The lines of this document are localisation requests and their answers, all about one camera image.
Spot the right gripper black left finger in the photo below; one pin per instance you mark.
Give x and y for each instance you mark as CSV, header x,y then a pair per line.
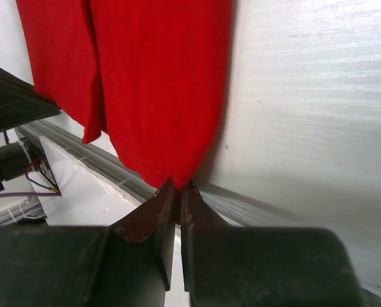
x,y
126,264

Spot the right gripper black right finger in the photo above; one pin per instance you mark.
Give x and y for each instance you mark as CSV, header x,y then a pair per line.
x,y
226,265

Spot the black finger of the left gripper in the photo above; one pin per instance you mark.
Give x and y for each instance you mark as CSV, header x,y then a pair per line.
x,y
20,104

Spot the red t shirt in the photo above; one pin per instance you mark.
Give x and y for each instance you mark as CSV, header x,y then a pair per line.
x,y
152,75

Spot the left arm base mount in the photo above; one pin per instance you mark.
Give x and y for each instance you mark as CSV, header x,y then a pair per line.
x,y
38,172

